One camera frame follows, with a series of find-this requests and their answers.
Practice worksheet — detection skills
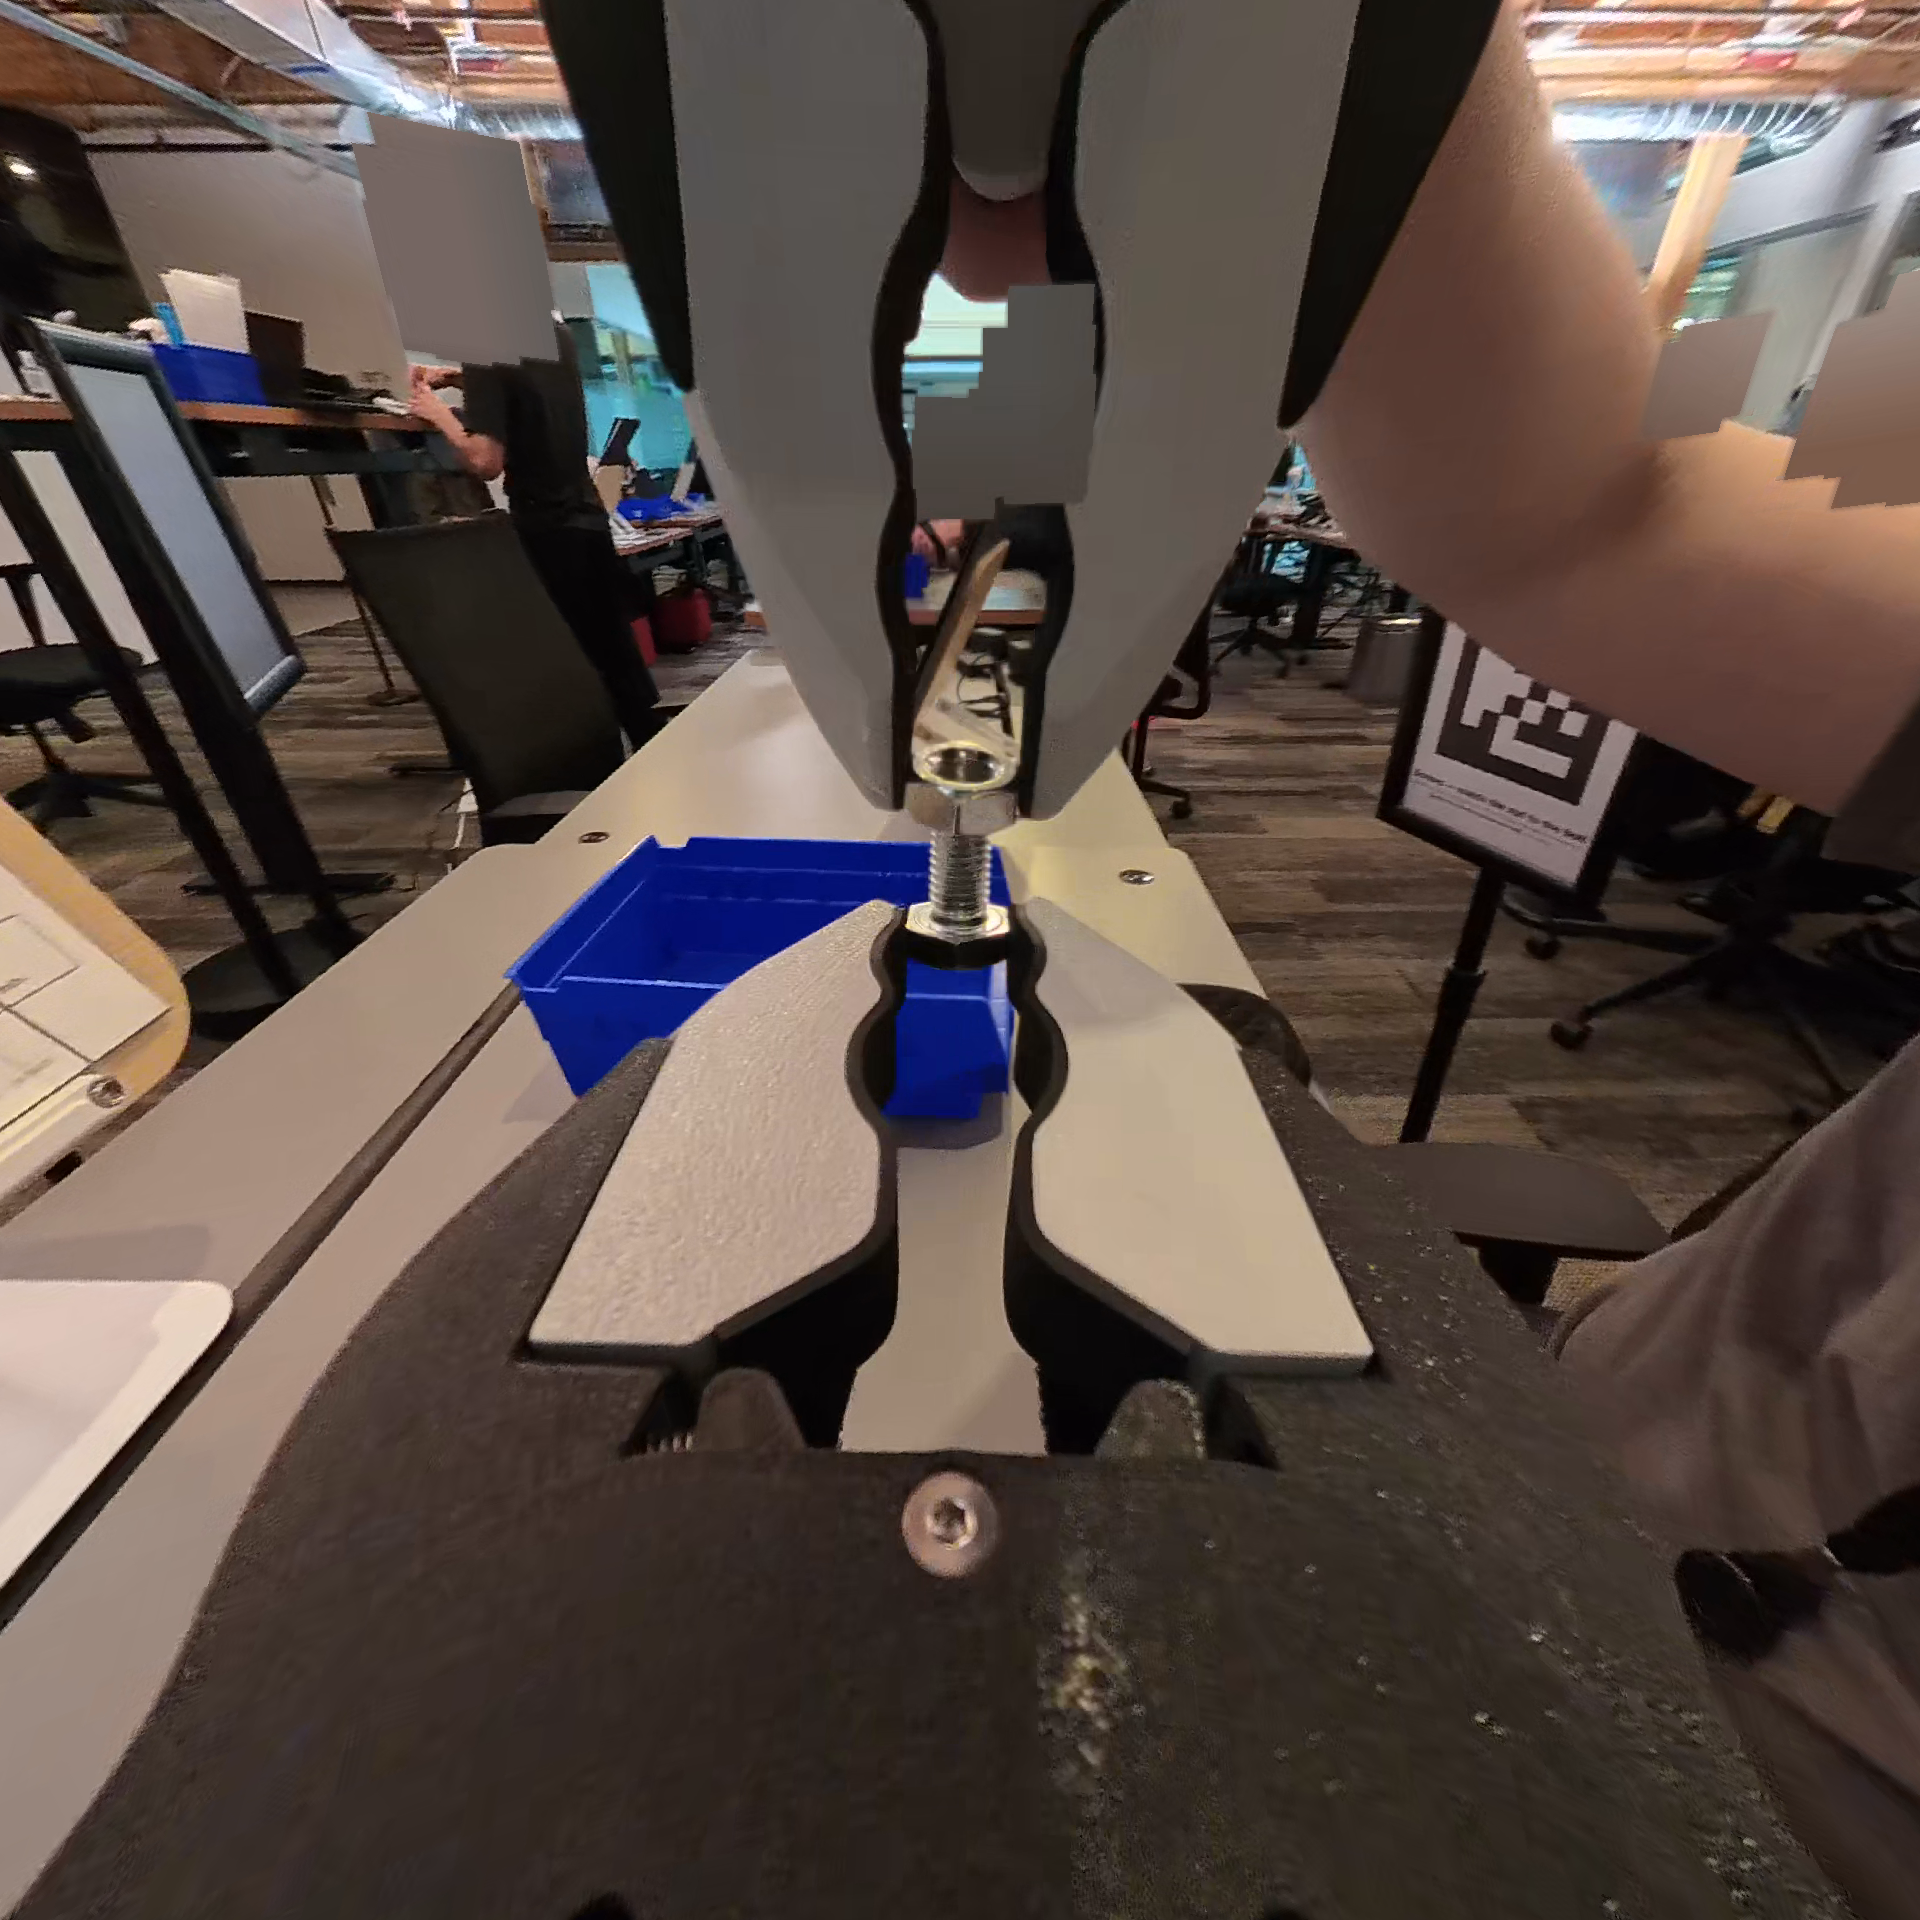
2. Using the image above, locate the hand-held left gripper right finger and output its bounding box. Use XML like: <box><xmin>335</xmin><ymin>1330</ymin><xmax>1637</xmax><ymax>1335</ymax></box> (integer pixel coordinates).
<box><xmin>1000</xmin><ymin>902</ymin><xmax>1375</xmax><ymax>1454</ymax></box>

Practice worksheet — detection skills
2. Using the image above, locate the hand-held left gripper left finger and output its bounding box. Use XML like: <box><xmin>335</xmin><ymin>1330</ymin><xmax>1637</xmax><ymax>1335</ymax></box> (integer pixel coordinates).
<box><xmin>525</xmin><ymin>902</ymin><xmax>906</xmax><ymax>1449</ymax></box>

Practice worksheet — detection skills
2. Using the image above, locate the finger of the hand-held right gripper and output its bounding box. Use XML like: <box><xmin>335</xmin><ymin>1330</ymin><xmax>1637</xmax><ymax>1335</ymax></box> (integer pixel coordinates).
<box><xmin>1019</xmin><ymin>0</ymin><xmax>1363</xmax><ymax>818</ymax></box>
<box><xmin>663</xmin><ymin>0</ymin><xmax>963</xmax><ymax>817</ymax></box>

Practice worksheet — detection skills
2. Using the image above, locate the blue plastic bin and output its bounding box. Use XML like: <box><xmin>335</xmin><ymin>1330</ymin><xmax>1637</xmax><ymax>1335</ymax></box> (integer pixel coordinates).
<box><xmin>508</xmin><ymin>836</ymin><xmax>1021</xmax><ymax>1121</ymax></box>

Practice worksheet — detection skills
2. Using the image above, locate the thick steel bolt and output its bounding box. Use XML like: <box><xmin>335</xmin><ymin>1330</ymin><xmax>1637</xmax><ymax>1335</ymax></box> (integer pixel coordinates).
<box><xmin>896</xmin><ymin>823</ymin><xmax>1018</xmax><ymax>963</ymax></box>

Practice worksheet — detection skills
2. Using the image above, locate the steel hex nut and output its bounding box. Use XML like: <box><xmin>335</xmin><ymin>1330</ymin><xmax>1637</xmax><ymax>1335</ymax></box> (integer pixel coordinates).
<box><xmin>902</xmin><ymin>739</ymin><xmax>1024</xmax><ymax>831</ymax></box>

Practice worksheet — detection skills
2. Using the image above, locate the person's right forearm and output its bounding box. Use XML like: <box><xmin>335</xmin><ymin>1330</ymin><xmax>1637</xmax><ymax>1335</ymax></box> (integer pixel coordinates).
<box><xmin>1288</xmin><ymin>0</ymin><xmax>1920</xmax><ymax>818</ymax></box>

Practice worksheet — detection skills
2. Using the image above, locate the person's right hand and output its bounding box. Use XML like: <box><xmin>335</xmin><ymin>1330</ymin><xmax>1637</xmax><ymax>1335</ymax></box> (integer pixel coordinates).
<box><xmin>938</xmin><ymin>176</ymin><xmax>1099</xmax><ymax>304</ymax></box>

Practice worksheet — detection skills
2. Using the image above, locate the padded chair armrest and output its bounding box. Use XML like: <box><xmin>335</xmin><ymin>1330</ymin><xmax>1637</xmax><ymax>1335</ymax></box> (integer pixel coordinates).
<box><xmin>1183</xmin><ymin>983</ymin><xmax>1315</xmax><ymax>1097</ymax></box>

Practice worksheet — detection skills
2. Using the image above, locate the smooth chair armrest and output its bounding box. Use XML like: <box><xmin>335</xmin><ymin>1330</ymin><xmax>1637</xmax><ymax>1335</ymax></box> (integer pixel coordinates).
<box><xmin>1380</xmin><ymin>1144</ymin><xmax>1671</xmax><ymax>1299</ymax></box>

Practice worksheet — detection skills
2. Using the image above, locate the wooden display board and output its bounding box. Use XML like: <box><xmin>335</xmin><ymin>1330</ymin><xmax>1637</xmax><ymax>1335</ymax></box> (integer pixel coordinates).
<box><xmin>919</xmin><ymin>540</ymin><xmax>1010</xmax><ymax>753</ymax></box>
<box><xmin>0</xmin><ymin>796</ymin><xmax>195</xmax><ymax>1202</ymax></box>

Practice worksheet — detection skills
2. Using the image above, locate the grey trash can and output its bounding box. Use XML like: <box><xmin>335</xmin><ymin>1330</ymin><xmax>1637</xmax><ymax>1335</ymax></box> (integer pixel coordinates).
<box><xmin>1347</xmin><ymin>614</ymin><xmax>1427</xmax><ymax>707</ymax></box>

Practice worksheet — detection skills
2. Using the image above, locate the white box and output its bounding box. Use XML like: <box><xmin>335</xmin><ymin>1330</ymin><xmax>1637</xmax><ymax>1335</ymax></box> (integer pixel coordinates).
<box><xmin>158</xmin><ymin>270</ymin><xmax>248</xmax><ymax>355</ymax></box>

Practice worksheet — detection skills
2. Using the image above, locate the blue storage bin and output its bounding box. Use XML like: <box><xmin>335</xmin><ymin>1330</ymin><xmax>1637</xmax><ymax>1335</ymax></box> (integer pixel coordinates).
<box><xmin>150</xmin><ymin>344</ymin><xmax>269</xmax><ymax>407</ymax></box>

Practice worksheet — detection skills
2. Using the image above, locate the black office chair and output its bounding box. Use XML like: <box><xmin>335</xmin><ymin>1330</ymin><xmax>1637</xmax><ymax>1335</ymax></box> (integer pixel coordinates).
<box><xmin>1551</xmin><ymin>744</ymin><xmax>1920</xmax><ymax>1121</ymax></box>
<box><xmin>326</xmin><ymin>510</ymin><xmax>634</xmax><ymax>847</ymax></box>
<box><xmin>0</xmin><ymin>563</ymin><xmax>152</xmax><ymax>828</ymax></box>

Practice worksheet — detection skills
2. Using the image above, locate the wooden top desk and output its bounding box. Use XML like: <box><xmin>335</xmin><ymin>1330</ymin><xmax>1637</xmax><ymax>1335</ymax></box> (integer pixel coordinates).
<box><xmin>0</xmin><ymin>393</ymin><xmax>452</xmax><ymax>529</ymax></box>

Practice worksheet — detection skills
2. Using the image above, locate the wooden column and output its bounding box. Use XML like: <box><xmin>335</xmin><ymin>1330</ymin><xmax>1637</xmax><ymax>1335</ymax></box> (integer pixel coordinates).
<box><xmin>1640</xmin><ymin>136</ymin><xmax>1748</xmax><ymax>324</ymax></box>

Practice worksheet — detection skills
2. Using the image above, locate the black framed marker sign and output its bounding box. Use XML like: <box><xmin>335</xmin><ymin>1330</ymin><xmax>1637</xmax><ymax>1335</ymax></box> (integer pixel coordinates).
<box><xmin>1375</xmin><ymin>609</ymin><xmax>1640</xmax><ymax>1145</ymax></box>

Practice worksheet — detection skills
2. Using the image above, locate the black framed floor sign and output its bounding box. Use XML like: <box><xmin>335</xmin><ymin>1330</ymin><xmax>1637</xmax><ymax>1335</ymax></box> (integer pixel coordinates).
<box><xmin>0</xmin><ymin>318</ymin><xmax>367</xmax><ymax>1040</ymax></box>

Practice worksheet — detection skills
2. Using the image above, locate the white board stand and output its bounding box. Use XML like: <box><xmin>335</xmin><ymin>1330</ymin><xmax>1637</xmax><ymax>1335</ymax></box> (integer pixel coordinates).
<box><xmin>0</xmin><ymin>1278</ymin><xmax>234</xmax><ymax>1593</ymax></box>

